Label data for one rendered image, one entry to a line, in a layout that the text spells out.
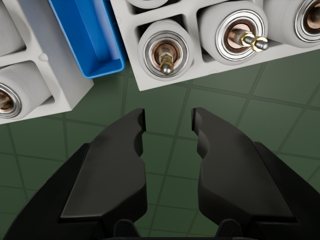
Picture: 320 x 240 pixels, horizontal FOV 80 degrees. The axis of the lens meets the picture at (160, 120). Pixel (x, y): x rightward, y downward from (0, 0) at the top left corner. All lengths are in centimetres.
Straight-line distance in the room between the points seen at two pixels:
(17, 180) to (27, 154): 18
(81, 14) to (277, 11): 45
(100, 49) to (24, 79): 24
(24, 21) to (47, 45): 6
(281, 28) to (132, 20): 25
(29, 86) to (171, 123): 43
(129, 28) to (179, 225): 96
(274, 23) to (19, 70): 48
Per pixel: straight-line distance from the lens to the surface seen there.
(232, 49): 35
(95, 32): 61
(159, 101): 64
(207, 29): 36
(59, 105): 50
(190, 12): 40
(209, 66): 42
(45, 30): 51
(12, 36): 48
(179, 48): 33
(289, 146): 88
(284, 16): 39
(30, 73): 49
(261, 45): 27
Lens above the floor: 58
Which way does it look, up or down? 60 degrees down
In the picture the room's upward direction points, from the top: 179 degrees counter-clockwise
